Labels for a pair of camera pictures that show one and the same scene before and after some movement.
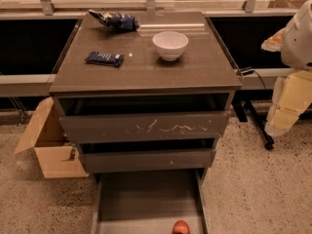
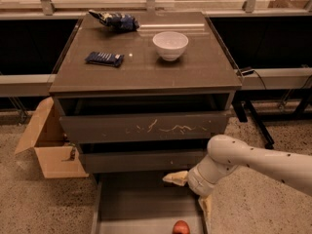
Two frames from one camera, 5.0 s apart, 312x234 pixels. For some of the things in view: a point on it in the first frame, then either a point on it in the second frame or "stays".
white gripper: [298, 46] to [195, 180]
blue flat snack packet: [104, 58] stays
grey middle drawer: [113, 160] stays
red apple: [180, 227] stays
